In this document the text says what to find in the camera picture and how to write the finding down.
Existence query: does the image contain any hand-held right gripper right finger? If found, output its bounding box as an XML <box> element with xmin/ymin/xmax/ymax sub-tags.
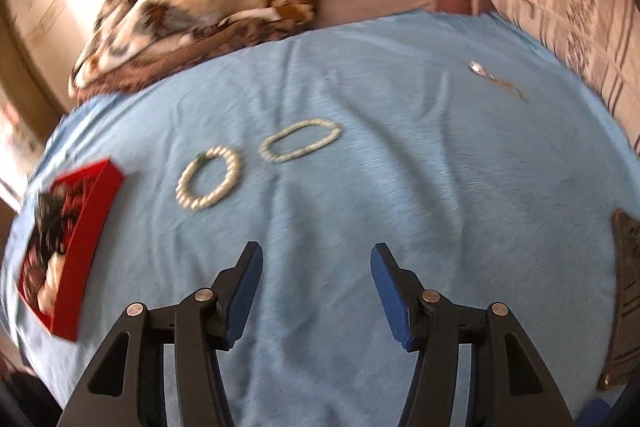
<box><xmin>370</xmin><ymin>243</ymin><xmax>576</xmax><ymax>427</ymax></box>

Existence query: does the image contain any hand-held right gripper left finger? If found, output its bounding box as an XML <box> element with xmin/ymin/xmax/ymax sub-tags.
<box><xmin>56</xmin><ymin>241</ymin><xmax>264</xmax><ymax>427</ymax></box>

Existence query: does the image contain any pearl bracelet with green bead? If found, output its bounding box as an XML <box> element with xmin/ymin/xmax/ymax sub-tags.
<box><xmin>175</xmin><ymin>146</ymin><xmax>243</xmax><ymax>211</ymax></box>

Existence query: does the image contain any red box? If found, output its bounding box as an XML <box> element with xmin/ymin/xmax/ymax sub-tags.
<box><xmin>17</xmin><ymin>159</ymin><xmax>125</xmax><ymax>342</ymax></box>

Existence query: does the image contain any white black-dotted scrunchie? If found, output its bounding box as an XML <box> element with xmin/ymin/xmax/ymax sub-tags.
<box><xmin>36</xmin><ymin>254</ymin><xmax>70</xmax><ymax>315</ymax></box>

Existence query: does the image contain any black hair claw clip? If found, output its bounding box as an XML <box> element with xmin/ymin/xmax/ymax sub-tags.
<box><xmin>36</xmin><ymin>192</ymin><xmax>76</xmax><ymax>258</ymax></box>

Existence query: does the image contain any light blue cloth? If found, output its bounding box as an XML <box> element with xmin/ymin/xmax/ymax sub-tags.
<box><xmin>0</xmin><ymin>9</ymin><xmax>640</xmax><ymax>427</ymax></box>

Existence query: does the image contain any dark smartphone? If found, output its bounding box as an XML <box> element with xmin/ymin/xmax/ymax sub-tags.
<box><xmin>597</xmin><ymin>208</ymin><xmax>640</xmax><ymax>390</ymax></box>

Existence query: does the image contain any pendant chain necklace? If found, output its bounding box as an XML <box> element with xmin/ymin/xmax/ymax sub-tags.
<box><xmin>467</xmin><ymin>61</ymin><xmax>528</xmax><ymax>102</ymax></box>

